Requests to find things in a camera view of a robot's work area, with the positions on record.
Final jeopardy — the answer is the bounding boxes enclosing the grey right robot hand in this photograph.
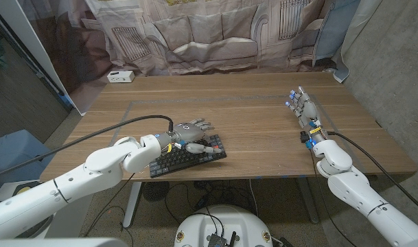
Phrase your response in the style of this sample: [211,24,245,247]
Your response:
[284,85,328,143]

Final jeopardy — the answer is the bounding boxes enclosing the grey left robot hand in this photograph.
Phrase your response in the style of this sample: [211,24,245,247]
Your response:
[156,118,223,154]

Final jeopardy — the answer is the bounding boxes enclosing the black keyboard with red key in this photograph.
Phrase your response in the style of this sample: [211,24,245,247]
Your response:
[148,134,228,179]

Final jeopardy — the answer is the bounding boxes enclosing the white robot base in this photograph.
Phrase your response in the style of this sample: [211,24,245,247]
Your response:
[174,204,274,247]

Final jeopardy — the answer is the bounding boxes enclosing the black round ribbed disc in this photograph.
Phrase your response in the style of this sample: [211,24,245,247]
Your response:
[142,180,171,202]

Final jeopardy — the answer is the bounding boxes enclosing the white power strip box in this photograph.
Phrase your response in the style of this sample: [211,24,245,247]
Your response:
[106,70,136,84]

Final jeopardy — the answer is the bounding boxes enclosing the grey table leg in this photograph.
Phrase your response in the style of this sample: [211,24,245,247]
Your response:
[295,177,320,224]

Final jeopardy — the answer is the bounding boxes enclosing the white table leg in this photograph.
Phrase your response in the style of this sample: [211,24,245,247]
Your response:
[121,181,143,228]

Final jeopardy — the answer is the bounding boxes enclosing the printed living room backdrop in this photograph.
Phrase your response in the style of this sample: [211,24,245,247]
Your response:
[18,0,383,116]

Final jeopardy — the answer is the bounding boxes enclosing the black electronics module with antenna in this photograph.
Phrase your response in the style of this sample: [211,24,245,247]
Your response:
[207,231,237,247]

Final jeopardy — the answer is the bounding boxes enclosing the white robot torso shell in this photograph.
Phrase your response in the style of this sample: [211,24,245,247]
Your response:
[0,237,127,247]

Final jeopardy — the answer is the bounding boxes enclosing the white device with yellow disc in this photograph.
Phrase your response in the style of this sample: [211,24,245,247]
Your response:
[0,179,43,207]

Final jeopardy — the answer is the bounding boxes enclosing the blue storage box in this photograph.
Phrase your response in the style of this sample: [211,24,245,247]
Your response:
[0,129,56,188]

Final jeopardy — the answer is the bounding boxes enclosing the white partition panel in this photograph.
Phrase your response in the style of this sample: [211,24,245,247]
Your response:
[0,0,87,117]

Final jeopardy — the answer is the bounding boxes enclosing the black looped floor cable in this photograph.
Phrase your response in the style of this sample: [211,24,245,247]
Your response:
[163,183,196,226]

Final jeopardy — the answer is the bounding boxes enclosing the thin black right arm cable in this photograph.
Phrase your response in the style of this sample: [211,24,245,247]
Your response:
[310,147,359,247]

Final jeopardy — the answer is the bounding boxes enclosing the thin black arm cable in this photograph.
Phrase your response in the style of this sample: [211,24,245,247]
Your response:
[310,147,359,247]
[81,172,137,237]

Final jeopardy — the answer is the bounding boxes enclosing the grey hanging cable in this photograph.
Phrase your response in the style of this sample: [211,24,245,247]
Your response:
[248,178,260,217]

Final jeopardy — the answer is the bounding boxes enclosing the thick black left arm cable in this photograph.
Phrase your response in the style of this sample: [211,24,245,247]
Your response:
[0,115,175,180]

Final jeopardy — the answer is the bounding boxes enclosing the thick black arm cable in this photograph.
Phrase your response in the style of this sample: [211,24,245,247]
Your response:
[327,130,418,216]
[0,115,175,180]

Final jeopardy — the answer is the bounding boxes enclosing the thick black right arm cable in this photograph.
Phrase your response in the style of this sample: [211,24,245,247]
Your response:
[327,130,418,216]

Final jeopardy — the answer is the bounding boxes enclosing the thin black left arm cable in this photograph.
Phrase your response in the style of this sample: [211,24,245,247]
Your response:
[81,172,137,237]

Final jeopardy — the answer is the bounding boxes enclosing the thin black floor cable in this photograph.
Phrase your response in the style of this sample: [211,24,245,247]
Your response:
[91,204,136,247]

